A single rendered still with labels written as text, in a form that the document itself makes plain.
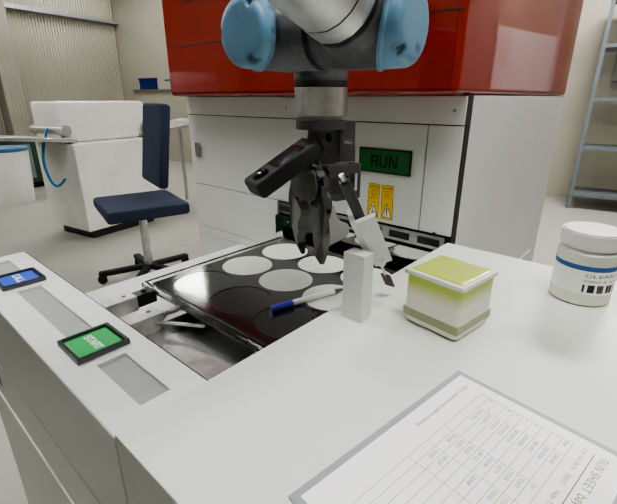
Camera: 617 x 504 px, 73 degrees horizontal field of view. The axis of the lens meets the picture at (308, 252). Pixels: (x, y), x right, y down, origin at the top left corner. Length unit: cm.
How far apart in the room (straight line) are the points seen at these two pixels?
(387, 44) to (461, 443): 34
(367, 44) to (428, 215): 45
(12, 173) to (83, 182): 206
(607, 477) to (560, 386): 10
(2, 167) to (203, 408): 579
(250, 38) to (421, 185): 44
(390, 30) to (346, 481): 37
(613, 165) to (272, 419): 620
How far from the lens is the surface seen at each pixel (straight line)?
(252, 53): 50
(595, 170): 643
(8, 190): 615
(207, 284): 78
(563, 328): 57
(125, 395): 44
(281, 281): 77
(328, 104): 59
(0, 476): 193
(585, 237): 61
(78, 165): 411
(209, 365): 59
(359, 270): 48
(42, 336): 57
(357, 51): 44
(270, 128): 104
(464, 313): 48
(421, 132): 81
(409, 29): 44
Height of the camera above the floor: 122
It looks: 20 degrees down
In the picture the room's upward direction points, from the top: straight up
